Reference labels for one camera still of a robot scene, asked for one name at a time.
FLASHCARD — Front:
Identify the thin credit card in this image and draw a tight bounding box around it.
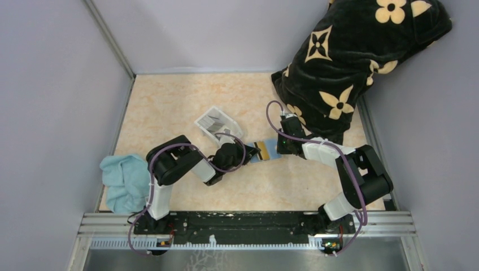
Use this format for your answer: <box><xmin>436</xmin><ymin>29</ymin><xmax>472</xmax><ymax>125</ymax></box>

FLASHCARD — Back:
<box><xmin>254</xmin><ymin>141</ymin><xmax>270</xmax><ymax>161</ymax></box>

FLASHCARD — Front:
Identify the white plastic card box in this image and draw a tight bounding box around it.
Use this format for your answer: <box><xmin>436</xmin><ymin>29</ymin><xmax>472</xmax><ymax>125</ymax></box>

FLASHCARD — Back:
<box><xmin>194</xmin><ymin>106</ymin><xmax>244</xmax><ymax>147</ymax></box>

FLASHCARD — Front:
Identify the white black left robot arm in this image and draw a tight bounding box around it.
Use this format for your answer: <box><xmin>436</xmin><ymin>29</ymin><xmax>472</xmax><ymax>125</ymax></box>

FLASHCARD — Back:
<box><xmin>146</xmin><ymin>132</ymin><xmax>260</xmax><ymax>234</ymax></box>

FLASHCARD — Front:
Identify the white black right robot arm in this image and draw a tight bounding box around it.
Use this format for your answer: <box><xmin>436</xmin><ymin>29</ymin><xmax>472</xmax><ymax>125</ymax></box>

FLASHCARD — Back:
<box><xmin>277</xmin><ymin>113</ymin><xmax>394</xmax><ymax>233</ymax></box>

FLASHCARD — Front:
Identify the light blue cloth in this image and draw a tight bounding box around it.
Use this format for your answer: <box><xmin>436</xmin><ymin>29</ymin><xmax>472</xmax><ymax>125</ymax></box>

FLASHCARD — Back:
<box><xmin>99</xmin><ymin>154</ymin><xmax>150</xmax><ymax>213</ymax></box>

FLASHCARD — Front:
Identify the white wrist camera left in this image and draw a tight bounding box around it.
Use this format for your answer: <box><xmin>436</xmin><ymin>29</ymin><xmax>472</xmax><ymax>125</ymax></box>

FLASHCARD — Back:
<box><xmin>219</xmin><ymin>134</ymin><xmax>235</xmax><ymax>146</ymax></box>

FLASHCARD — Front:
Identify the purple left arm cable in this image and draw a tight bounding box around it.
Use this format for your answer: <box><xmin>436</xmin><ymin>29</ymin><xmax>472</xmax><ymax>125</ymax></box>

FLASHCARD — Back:
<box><xmin>127</xmin><ymin>133</ymin><xmax>248</xmax><ymax>257</ymax></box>

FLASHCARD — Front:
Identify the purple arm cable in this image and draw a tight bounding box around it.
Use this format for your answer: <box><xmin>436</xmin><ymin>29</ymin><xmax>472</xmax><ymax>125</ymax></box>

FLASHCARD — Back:
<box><xmin>127</xmin><ymin>133</ymin><xmax>248</xmax><ymax>257</ymax></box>
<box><xmin>265</xmin><ymin>100</ymin><xmax>369</xmax><ymax>257</ymax></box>

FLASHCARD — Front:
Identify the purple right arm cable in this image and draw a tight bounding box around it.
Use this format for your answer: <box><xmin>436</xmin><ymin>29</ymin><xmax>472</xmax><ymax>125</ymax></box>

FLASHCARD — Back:
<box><xmin>265</xmin><ymin>100</ymin><xmax>369</xmax><ymax>257</ymax></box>

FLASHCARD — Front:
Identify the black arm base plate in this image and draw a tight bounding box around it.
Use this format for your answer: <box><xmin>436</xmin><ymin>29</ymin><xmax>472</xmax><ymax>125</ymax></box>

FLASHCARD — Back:
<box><xmin>131</xmin><ymin>211</ymin><xmax>356</xmax><ymax>235</ymax></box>

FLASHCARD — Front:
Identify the aluminium frame rail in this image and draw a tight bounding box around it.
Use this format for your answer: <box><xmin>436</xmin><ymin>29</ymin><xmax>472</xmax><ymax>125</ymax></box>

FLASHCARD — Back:
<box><xmin>68</xmin><ymin>211</ymin><xmax>428</xmax><ymax>270</ymax></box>

